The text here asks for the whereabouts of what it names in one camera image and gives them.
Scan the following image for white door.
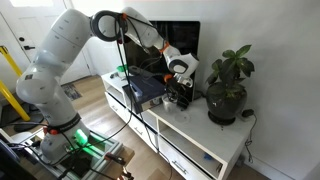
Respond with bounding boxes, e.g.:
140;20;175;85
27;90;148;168
0;0;98;86

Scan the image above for patterned door mat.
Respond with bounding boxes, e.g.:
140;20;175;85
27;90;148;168
59;82;83;102

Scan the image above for glossy black plant pot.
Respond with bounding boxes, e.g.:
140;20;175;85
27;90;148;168
205;84;248;122

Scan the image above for black pot saucer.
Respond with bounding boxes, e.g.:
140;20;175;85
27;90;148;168
208;111;237;126

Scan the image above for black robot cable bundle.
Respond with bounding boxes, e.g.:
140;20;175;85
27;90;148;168
114;13;174;180

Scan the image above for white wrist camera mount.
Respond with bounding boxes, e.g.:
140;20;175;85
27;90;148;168
173;74;194;88

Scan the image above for yellow metal stand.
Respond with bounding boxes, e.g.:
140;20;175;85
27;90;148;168
0;45;32;123

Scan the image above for black round stand base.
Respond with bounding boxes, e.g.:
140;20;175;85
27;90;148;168
0;103;46;133

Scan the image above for black adapter cable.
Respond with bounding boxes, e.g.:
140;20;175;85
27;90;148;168
244;113;259;164

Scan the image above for navy blue open box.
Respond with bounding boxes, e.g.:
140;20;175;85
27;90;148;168
121;74;167;115

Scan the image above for black flat screen TV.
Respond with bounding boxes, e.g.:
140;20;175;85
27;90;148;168
123;20;201;103

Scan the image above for black power adapter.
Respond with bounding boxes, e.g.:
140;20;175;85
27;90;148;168
241;108;255;118

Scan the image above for white TV cabinet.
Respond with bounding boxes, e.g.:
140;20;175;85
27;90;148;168
100;71;256;180

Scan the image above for green leafy plant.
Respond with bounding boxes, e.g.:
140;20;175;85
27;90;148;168
204;44;256;98

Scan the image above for green plastic bin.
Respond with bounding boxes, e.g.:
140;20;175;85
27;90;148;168
116;64;129;73

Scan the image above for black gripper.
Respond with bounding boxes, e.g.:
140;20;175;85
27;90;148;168
165;78;184;106

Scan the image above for aluminium robot base platform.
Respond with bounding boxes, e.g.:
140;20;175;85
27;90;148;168
19;128;124;180

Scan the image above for white cabinet drawer front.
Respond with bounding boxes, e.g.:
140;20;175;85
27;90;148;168
125;111;158;153
105;92;129;121
158;136;214;180

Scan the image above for black red clamp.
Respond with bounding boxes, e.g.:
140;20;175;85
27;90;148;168
104;152;134;180

